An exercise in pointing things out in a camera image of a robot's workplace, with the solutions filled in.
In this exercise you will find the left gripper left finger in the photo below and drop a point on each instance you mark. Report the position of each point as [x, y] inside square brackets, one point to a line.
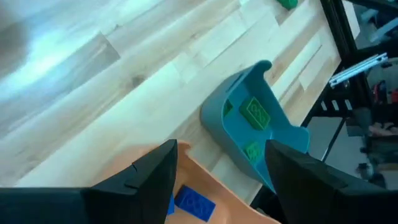
[143, 186]

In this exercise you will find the long green stud block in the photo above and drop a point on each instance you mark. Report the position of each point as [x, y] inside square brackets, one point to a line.
[227, 108]

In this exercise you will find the silver camera mount bar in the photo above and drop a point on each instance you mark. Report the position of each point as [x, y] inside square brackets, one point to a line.
[357, 70]

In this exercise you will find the small green stud block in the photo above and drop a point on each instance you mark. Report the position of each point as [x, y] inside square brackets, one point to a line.
[252, 151]

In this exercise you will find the large orange plastic bin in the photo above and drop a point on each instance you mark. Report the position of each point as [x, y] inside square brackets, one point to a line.
[199, 174]

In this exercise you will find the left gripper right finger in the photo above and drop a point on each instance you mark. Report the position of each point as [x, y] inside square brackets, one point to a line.
[304, 193]

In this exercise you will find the person's hand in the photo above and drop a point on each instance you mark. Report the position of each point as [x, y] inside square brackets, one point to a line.
[382, 129]

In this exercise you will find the blue stud block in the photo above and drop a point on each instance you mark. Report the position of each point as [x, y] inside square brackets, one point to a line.
[195, 203]
[171, 205]

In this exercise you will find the black aluminium table frame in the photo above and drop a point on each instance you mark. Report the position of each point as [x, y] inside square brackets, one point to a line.
[339, 28]

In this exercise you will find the teal plastic bin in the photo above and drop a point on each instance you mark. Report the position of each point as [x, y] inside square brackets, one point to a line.
[214, 124]

